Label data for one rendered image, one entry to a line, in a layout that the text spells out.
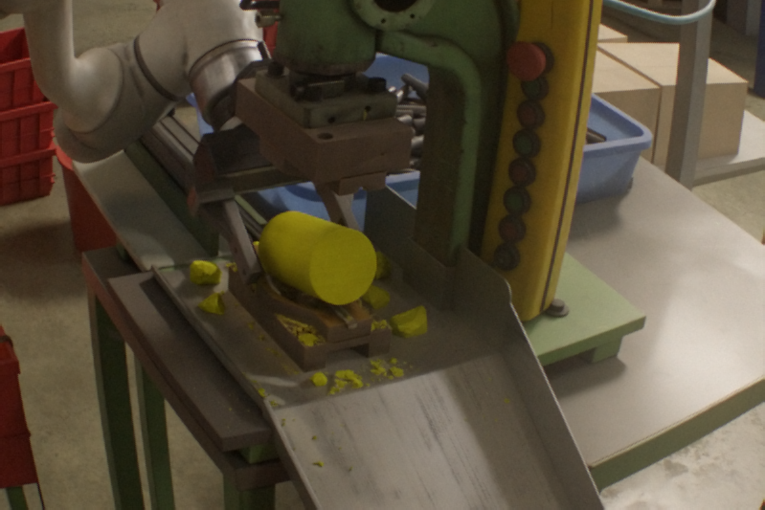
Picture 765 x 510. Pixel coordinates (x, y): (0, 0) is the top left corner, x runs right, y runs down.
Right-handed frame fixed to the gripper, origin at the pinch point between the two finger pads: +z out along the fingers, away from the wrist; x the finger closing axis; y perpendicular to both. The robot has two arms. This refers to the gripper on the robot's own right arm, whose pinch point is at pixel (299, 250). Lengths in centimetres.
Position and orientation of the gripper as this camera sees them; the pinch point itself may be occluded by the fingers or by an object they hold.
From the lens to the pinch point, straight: 118.5
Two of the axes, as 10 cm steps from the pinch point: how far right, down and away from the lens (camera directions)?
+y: -3.4, 5.1, 7.9
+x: -8.6, 1.6, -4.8
